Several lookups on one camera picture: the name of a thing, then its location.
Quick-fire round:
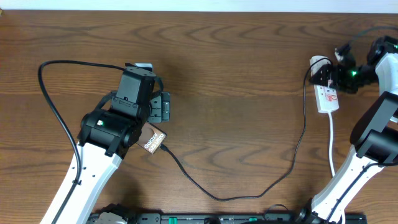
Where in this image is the white power strip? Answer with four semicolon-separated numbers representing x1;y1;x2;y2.
314;85;339;114

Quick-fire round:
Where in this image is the white power strip cord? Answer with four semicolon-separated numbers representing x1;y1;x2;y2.
328;112;336;177

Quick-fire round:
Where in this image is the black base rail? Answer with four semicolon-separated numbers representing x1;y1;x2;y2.
86;212;368;224

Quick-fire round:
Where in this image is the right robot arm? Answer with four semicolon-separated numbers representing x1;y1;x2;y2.
295;36;397;223

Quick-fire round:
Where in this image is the black USB charging cable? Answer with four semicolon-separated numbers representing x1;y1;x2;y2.
159;57;333;202

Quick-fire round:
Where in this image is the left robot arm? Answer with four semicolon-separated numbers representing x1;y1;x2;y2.
42;63;170;223

